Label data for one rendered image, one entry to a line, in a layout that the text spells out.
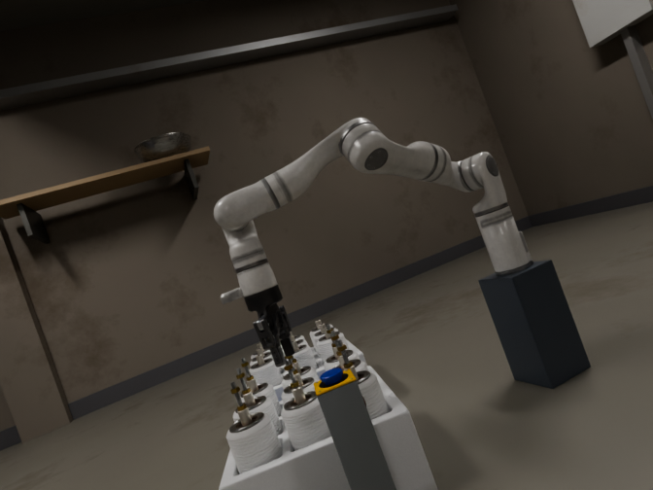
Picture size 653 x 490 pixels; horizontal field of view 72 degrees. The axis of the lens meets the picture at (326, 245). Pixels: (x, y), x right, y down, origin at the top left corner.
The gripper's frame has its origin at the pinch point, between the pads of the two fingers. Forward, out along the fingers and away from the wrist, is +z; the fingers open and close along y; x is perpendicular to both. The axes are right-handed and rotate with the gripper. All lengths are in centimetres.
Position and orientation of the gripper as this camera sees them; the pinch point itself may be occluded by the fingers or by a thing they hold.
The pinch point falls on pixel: (284, 354)
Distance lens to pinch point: 96.2
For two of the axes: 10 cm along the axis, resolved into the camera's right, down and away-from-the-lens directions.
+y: 1.9, -0.7, 9.8
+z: 3.5, 9.4, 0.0
